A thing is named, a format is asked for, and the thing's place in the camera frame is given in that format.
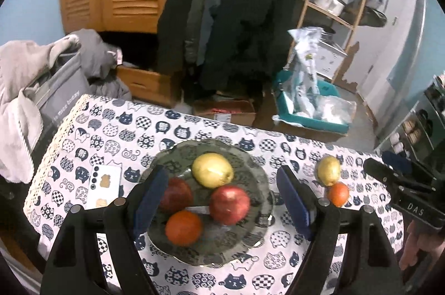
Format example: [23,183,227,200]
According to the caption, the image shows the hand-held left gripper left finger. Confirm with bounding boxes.
[40,165,171,295]

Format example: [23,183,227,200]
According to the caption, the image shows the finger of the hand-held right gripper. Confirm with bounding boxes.
[363,157,445,194]
[382,151,414,176]

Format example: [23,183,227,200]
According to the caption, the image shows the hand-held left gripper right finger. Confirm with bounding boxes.
[276,165,404,295]

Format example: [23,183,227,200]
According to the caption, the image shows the red apple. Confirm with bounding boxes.
[209,186,251,225]
[159,177,193,214]

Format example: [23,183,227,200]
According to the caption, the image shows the large orange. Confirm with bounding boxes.
[165,210,203,246]

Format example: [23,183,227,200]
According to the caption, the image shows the small orange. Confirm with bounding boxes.
[326,182,349,207]

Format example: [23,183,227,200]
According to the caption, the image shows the small yellow-green pear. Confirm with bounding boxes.
[316,156,342,187]

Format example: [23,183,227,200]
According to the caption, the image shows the green glass bowl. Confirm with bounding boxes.
[139,139,273,268]

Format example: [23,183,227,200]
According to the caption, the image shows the large yellow pear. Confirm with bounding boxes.
[192,152,234,189]

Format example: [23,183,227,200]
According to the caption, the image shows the person's right hand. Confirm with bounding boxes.
[399,221,436,271]

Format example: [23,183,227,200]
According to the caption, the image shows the group of assorted shoes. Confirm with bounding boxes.
[389,73,445,157]

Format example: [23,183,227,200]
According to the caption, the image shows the white smartphone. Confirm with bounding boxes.
[88,166,122,209]

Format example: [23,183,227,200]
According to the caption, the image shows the shoe rack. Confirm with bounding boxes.
[377,74,445,160]

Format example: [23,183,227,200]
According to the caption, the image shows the large cardboard box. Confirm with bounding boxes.
[273,114,348,143]

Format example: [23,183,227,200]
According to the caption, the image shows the clear plastic bag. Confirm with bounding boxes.
[313,95,357,125]

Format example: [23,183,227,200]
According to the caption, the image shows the cat print tablecloth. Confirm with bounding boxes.
[24,94,406,295]

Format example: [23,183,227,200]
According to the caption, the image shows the teal plastic basket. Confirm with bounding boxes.
[272,71,350,134]

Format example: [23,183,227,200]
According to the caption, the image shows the small cardboard box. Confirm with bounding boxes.
[193,98,258,127]

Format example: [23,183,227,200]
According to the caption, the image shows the white door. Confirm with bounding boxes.
[348,0,423,97]

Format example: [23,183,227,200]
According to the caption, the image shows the wooden drawer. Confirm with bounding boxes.
[116,64,183,108]

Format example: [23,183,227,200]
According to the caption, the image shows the white patterned drawer box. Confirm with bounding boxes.
[316,38,348,80]

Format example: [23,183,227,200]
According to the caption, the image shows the white rice bag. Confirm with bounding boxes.
[288,27,325,115]

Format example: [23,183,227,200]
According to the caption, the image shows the grey laundry bag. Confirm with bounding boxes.
[26,53,91,157]

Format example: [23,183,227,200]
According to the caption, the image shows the grey hanging bag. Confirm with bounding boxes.
[348,0,387,27]

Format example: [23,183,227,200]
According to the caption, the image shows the grey clothing pile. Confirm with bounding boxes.
[66,29,133,101]

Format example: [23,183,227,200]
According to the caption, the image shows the white pot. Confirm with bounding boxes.
[311,0,346,16]

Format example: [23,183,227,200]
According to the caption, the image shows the black hooded coat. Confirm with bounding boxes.
[200,0,298,97]

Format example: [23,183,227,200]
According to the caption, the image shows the black jacket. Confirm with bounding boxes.
[157,0,212,75]

